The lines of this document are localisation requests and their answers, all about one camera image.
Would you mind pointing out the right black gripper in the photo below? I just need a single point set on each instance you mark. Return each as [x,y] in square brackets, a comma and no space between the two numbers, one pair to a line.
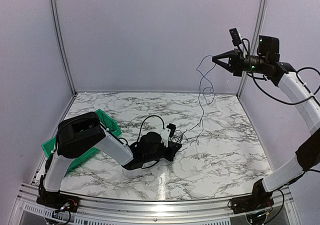
[236,64]

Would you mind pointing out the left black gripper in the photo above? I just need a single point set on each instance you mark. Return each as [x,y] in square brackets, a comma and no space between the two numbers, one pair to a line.
[173,150]

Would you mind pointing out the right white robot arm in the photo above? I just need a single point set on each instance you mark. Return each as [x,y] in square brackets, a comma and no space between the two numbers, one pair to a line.
[285,77]

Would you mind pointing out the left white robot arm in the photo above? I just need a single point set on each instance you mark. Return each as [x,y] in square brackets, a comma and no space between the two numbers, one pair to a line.
[131,157]

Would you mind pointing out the green three-compartment plastic bin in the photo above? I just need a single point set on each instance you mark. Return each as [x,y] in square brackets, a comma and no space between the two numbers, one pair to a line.
[76,136]

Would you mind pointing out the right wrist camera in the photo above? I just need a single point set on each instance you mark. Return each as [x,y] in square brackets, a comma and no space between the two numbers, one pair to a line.
[235,36]

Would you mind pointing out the right aluminium frame post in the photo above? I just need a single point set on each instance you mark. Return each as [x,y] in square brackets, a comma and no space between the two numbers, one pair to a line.
[254,42]

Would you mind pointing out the aluminium frame post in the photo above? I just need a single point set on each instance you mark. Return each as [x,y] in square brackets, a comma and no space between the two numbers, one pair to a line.
[254,42]
[61,47]

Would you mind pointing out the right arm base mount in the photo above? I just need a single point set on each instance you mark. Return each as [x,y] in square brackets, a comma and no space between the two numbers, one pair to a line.
[244,204]

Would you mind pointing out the back aluminium frame rail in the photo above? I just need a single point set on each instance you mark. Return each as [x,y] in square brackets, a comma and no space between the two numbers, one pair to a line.
[149,91]

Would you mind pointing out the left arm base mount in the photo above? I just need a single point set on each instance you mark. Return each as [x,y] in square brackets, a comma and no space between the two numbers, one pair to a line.
[56,200]

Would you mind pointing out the front aluminium rail base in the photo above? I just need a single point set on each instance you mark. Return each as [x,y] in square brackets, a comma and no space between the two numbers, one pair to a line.
[106,211]

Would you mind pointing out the left aluminium frame post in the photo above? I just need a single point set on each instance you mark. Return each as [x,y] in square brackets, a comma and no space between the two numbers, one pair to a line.
[61,47]

